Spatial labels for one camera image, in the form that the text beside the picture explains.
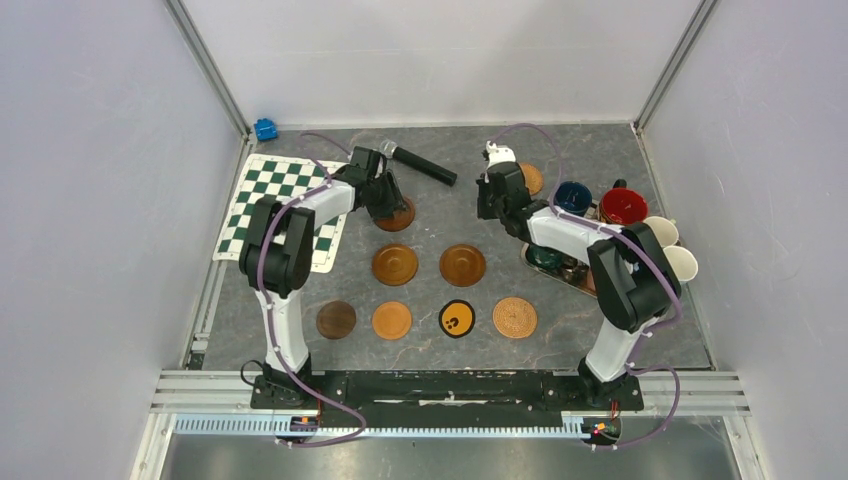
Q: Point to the dark green mug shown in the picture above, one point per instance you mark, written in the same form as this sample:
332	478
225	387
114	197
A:
545	258

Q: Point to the woven rattan coaster near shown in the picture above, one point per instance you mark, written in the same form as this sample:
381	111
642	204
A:
515	318

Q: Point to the cream cup upper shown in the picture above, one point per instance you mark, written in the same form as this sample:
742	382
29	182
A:
664	229

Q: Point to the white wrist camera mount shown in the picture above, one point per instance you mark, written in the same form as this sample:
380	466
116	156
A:
499	159

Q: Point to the metal serving tray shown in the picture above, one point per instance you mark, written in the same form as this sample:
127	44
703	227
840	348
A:
573	273

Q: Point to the orange black felt coaster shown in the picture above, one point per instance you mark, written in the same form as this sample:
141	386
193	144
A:
457	318

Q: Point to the light brown grooved coaster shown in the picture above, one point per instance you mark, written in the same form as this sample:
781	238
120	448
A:
394	264

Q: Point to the dark walnut wooden coaster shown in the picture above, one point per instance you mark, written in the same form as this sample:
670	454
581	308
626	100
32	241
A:
336	320

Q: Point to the woven rattan coaster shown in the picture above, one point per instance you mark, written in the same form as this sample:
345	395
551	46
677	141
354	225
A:
533	178
515	318

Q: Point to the cream cup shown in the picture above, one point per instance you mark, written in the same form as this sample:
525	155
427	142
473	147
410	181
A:
664	229
683	263

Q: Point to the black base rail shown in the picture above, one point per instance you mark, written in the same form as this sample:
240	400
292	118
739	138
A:
450	399

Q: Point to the green white chessboard mat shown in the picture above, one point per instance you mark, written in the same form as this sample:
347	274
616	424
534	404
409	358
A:
283	178

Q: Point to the black handheld microphone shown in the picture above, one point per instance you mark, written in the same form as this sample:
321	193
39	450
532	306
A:
392	150

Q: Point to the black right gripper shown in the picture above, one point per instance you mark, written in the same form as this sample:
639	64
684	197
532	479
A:
488	205

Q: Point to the woven rattan coaster far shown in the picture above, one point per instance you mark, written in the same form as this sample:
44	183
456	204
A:
533	178

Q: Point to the dark blue mug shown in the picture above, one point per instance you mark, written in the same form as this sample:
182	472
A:
573	197

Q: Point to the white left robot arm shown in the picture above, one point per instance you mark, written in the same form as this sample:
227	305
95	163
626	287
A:
276	256

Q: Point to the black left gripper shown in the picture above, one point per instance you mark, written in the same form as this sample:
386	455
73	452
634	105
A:
394	200

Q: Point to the reddish brown grooved coaster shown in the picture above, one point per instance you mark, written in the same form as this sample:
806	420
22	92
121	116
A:
462	265

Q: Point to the blue toy car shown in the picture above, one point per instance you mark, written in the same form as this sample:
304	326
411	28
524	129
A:
265	130

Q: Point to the brown grooved wooden coaster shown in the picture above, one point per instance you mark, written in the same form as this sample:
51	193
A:
400	220

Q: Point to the cream cup lower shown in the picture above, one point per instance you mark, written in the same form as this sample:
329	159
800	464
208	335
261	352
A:
683	263

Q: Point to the light orange wooden coaster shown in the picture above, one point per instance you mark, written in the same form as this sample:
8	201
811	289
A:
392	320

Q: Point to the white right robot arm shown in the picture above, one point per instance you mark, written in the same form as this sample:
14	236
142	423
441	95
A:
635	285

